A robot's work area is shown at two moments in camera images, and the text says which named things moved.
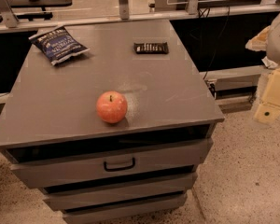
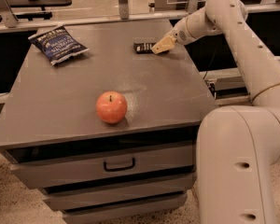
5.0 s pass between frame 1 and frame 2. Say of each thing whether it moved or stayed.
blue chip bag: stayed
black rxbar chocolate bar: stayed
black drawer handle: stayed
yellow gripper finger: moved
